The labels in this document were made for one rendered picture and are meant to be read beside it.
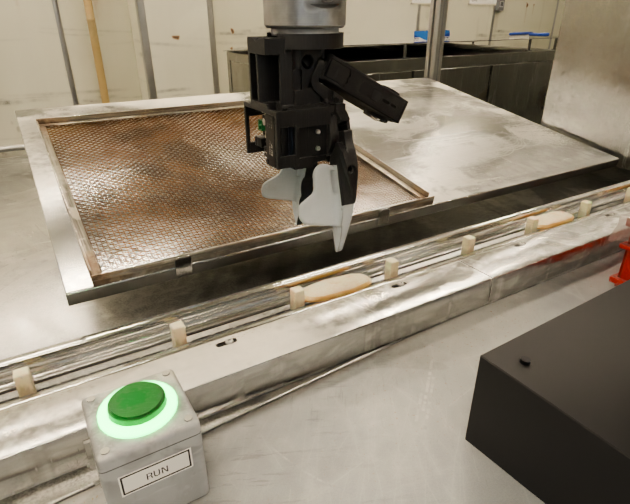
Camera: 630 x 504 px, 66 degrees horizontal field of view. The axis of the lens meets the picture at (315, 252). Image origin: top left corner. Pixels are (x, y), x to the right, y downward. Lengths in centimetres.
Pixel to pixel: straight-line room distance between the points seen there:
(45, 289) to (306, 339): 40
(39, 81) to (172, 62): 93
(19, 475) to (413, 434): 32
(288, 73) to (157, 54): 351
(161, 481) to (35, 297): 40
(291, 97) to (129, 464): 33
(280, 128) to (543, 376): 30
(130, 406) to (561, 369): 32
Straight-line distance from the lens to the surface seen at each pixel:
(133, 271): 59
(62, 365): 54
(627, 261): 77
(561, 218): 88
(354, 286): 59
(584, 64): 126
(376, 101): 52
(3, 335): 68
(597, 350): 47
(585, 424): 39
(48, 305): 71
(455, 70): 302
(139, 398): 39
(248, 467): 44
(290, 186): 56
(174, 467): 39
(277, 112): 45
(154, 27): 396
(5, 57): 414
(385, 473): 44
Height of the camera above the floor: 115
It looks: 26 degrees down
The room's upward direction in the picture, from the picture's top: straight up
